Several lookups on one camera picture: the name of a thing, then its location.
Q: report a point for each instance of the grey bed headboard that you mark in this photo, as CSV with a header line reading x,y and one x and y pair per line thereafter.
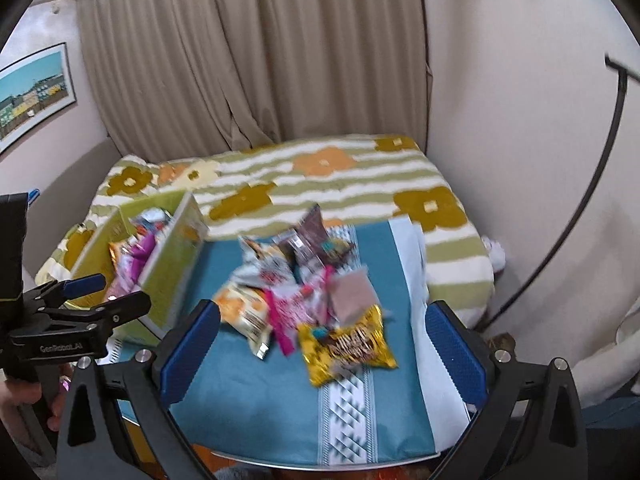
x,y
70,175

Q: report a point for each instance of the orange snack packet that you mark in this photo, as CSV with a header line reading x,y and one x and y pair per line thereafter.
x,y
117,252

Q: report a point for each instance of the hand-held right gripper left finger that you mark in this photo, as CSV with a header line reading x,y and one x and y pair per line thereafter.
x,y
190,350

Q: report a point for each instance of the person's left hand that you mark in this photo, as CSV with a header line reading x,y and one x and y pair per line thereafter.
x,y
20,397

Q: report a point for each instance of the pink snack packet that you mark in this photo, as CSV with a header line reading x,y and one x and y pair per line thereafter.
x,y
122,277

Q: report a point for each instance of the white fluffy object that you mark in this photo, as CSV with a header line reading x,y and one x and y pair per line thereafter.
x,y
495,252

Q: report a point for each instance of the black curved lamp stand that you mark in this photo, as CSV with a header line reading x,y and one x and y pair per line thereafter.
x,y
602,180

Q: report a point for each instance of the beige curtain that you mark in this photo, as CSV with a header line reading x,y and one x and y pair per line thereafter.
x,y
250,50

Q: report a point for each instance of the white cloth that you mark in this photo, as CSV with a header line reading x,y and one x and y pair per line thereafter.
x,y
610,360

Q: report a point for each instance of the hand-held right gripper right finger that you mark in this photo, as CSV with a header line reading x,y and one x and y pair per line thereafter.
x,y
456,352

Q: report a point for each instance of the green cardboard box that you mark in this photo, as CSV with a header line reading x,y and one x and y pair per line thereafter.
x,y
172,265

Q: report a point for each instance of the teal patterned tablecloth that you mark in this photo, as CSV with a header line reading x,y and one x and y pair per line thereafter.
x,y
250,400

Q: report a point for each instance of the light blue snack packet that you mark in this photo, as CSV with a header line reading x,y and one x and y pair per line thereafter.
x,y
150,220

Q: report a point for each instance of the pile of snack packets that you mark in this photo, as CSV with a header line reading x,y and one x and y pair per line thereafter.
x,y
345,340

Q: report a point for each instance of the framed houses picture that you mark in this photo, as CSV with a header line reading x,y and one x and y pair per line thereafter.
x,y
32,92

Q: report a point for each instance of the floral striped blanket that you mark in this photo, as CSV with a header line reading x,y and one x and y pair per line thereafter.
x,y
350,185

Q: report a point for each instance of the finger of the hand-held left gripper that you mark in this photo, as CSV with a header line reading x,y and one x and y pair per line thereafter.
x,y
127,306
85,284

